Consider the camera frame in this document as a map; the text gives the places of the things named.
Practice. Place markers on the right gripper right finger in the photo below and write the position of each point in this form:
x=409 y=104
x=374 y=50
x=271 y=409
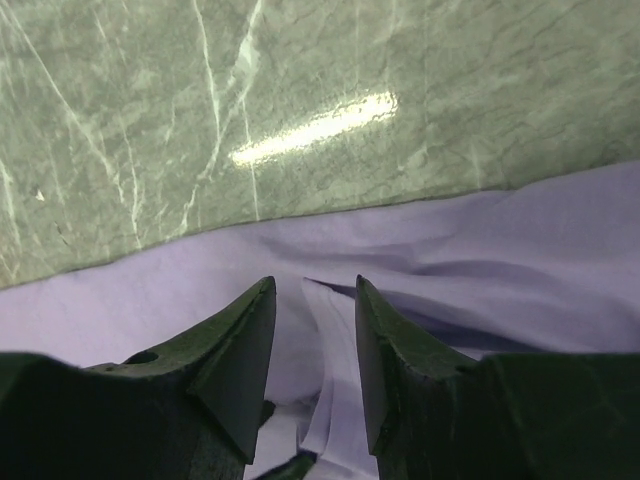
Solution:
x=434 y=413

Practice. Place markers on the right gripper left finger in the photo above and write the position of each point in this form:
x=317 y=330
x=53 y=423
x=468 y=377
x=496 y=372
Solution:
x=188 y=408

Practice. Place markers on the purple t shirt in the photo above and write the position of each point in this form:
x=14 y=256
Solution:
x=553 y=266

